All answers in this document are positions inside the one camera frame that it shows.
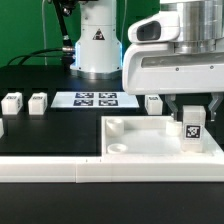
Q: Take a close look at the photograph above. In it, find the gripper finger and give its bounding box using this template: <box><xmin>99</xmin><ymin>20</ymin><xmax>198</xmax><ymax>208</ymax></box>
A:
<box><xmin>208</xmin><ymin>92</ymin><xmax>224</xmax><ymax>121</ymax></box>
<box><xmin>165</xmin><ymin>94</ymin><xmax>178</xmax><ymax>119</ymax></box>

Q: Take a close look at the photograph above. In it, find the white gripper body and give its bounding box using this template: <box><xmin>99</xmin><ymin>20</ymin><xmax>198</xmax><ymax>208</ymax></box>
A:
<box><xmin>122</xmin><ymin>9</ymin><xmax>224</xmax><ymax>95</ymax></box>

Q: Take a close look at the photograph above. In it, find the white square table top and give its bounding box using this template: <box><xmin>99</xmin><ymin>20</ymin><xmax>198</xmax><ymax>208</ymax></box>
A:
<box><xmin>101</xmin><ymin>116</ymin><xmax>223</xmax><ymax>157</ymax></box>

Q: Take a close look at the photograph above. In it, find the white L-shaped obstacle fence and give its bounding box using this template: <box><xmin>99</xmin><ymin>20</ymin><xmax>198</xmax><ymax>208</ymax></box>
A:
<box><xmin>0</xmin><ymin>118</ymin><xmax>224</xmax><ymax>184</ymax></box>

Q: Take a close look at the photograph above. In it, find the white marker plate with tags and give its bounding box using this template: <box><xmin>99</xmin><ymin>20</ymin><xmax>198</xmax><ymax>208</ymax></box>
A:
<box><xmin>51</xmin><ymin>92</ymin><xmax>139</xmax><ymax>108</ymax></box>

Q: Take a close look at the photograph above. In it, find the white block at left edge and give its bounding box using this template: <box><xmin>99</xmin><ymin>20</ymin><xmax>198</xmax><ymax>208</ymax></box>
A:
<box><xmin>0</xmin><ymin>118</ymin><xmax>4</xmax><ymax>139</ymax></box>

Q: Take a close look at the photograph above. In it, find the white thin cable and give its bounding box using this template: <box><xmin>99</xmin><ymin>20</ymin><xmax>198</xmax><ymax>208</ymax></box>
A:
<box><xmin>41</xmin><ymin>0</ymin><xmax>49</xmax><ymax>66</ymax></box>

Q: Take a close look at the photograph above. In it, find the black cable bundle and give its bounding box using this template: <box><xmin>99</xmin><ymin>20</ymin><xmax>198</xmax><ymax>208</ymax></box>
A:
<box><xmin>7</xmin><ymin>46</ymin><xmax>76</xmax><ymax>67</ymax></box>

